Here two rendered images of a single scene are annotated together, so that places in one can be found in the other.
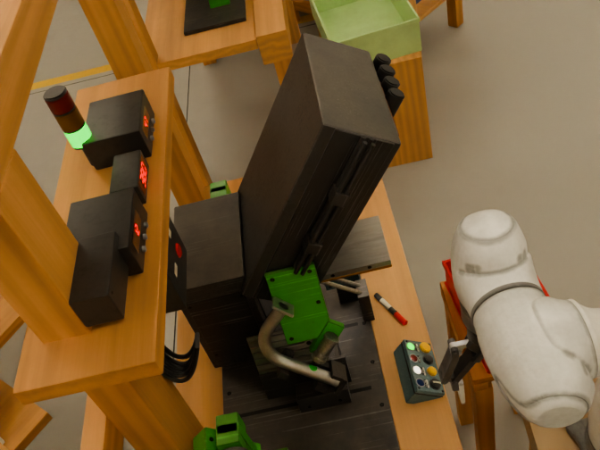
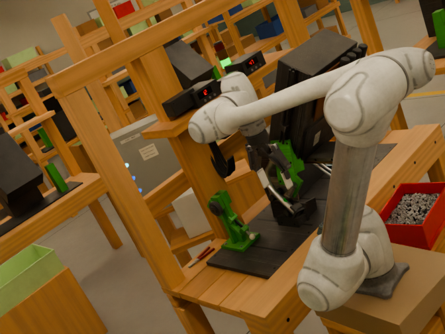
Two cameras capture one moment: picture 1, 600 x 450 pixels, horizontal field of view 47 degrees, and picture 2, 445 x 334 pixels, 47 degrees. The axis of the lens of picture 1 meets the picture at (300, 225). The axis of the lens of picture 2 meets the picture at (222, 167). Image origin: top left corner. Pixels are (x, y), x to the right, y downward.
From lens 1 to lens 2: 156 cm
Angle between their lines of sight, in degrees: 47
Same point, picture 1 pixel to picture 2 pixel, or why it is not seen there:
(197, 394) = (256, 209)
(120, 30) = (295, 33)
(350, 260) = (327, 154)
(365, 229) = not seen: hidden behind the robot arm
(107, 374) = (160, 131)
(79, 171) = not seen: hidden behind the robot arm
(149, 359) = (171, 128)
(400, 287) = (371, 191)
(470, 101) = not seen: outside the picture
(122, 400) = (185, 163)
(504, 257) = (225, 85)
